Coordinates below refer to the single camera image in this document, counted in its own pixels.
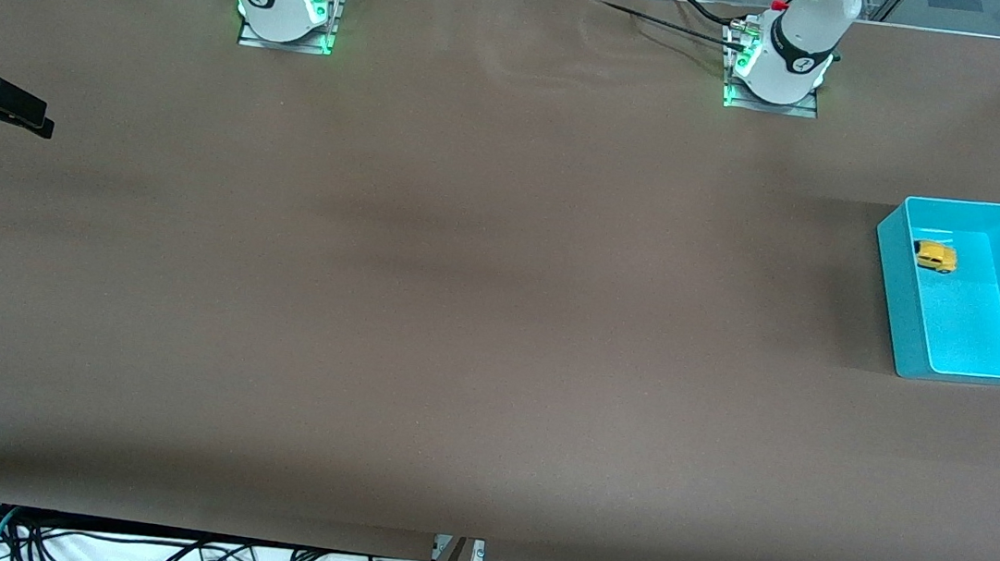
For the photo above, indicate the yellow beetle toy car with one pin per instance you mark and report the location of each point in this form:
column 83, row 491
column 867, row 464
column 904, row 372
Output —
column 935, row 256

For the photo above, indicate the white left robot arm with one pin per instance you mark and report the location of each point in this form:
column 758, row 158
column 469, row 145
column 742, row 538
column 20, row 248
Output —
column 793, row 56

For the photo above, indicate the teal plastic bin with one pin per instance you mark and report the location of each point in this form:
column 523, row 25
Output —
column 970, row 321

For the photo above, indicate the brown table cover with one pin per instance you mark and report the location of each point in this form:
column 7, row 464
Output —
column 496, row 317

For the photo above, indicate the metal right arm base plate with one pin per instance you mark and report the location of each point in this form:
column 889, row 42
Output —
column 251, row 38

